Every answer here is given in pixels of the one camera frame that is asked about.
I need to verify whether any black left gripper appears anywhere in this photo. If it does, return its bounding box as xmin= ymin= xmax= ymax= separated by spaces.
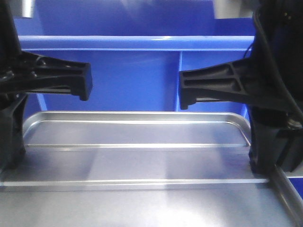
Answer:
xmin=0 ymin=52 xmax=93 ymax=172

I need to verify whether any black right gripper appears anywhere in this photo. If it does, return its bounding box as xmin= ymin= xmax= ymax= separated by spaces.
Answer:
xmin=179 ymin=58 xmax=303 ymax=174

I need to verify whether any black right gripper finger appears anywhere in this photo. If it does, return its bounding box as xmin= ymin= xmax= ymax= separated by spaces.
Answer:
xmin=276 ymin=129 xmax=303 ymax=172

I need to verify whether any small silver ribbed tray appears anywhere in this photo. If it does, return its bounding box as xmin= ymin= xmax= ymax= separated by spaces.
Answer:
xmin=0 ymin=111 xmax=303 ymax=227

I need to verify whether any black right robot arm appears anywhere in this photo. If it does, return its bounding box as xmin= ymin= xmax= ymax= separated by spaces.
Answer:
xmin=179 ymin=0 xmax=303 ymax=174

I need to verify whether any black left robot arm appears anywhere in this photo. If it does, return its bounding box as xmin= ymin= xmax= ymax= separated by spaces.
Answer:
xmin=0 ymin=0 xmax=93 ymax=171

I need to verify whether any blue target box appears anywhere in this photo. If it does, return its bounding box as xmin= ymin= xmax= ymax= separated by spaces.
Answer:
xmin=14 ymin=0 xmax=303 ymax=185

